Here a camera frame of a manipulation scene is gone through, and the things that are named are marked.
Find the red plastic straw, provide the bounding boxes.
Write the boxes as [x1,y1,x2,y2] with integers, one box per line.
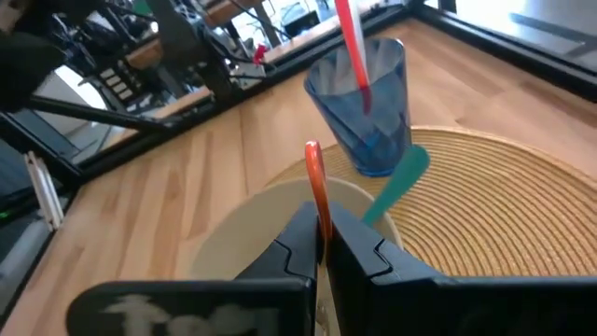
[334,0,373,116]

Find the round woven straw placemat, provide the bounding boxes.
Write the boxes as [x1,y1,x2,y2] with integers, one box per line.
[265,125,597,277]

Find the black power strip white switches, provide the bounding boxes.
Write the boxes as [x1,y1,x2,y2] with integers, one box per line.
[96,59,144,103]

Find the white aluminium post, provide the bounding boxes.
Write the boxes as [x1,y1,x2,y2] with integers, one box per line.
[22,151,64,232]

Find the orange-handled metal spoon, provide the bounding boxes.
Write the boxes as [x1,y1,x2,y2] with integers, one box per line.
[305,140,335,267]

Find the white bowl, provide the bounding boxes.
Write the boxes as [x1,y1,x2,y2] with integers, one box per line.
[189,175,405,336]

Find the teal-handled metal utensil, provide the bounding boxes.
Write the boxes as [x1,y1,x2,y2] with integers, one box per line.
[361,144,431,228]

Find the blue faceted plastic cup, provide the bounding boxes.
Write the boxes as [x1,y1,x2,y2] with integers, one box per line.
[303,36,414,177]

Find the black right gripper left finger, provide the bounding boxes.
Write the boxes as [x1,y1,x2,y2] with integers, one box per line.
[67,203,323,336]

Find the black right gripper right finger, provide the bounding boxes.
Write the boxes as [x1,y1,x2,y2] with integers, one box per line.
[326,203,597,336]

